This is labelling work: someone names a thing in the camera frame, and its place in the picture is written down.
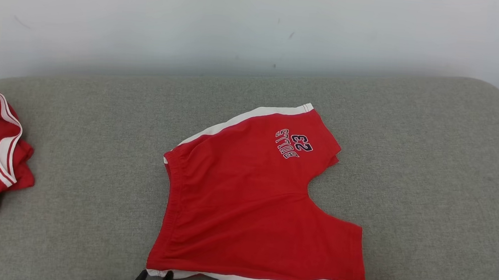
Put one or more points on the grey fabric sofa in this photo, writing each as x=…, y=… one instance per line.
x=97, y=146

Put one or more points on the red shorts with white stripe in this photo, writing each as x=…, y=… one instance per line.
x=244, y=211

